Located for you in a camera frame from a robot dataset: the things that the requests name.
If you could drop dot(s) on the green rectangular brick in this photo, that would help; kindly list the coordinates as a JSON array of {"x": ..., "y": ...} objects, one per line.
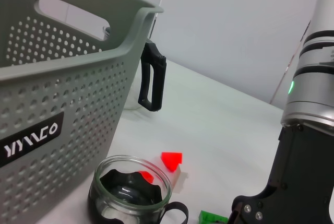
[{"x": 208, "y": 218}]

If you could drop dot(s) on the grey perforated storage basket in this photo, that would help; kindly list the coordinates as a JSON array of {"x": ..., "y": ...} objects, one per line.
[{"x": 78, "y": 91}]

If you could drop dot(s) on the white translucent brick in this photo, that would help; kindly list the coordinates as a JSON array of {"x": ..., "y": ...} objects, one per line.
[{"x": 180, "y": 179}]

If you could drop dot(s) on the small red square brick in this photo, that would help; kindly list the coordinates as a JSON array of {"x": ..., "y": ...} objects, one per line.
[{"x": 146, "y": 176}]

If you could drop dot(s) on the bright red curved brick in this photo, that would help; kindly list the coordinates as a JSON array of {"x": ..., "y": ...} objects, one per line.
[{"x": 171, "y": 160}]

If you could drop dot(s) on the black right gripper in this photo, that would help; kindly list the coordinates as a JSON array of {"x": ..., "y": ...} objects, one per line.
[{"x": 300, "y": 182}]

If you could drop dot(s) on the glass teacup black sleeve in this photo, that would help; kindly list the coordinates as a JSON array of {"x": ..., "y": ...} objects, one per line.
[{"x": 125, "y": 182}]

